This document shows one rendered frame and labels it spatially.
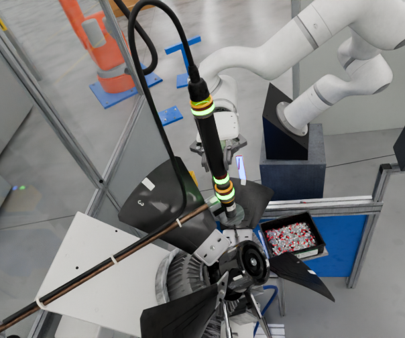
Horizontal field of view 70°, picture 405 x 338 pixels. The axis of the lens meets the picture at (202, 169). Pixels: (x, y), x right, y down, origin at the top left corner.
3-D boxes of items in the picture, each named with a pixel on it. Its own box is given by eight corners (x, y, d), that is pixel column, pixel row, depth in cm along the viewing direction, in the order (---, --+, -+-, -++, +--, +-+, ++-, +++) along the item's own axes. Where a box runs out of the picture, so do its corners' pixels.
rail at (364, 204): (180, 222, 145) (175, 213, 140) (181, 216, 148) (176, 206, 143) (379, 214, 125) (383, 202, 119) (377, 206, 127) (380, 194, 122)
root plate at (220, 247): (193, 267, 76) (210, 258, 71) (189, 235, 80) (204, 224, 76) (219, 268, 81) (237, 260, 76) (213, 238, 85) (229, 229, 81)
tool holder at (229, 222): (221, 235, 75) (214, 213, 68) (208, 217, 80) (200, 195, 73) (249, 217, 77) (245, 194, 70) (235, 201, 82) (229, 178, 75)
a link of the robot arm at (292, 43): (283, -6, 60) (182, 88, 74) (322, 52, 67) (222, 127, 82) (277, -14, 66) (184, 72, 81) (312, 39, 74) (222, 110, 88)
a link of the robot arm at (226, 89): (220, 90, 72) (243, 114, 77) (222, 65, 82) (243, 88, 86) (196, 108, 77) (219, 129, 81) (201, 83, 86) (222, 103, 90)
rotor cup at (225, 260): (208, 302, 75) (243, 290, 67) (200, 248, 83) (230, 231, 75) (247, 301, 84) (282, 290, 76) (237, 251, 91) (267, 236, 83)
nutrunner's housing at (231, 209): (230, 229, 78) (186, 74, 47) (223, 220, 81) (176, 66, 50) (243, 222, 79) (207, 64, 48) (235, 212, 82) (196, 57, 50)
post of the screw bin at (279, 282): (281, 316, 177) (274, 251, 121) (279, 311, 179) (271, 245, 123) (286, 315, 176) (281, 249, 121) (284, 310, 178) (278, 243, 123)
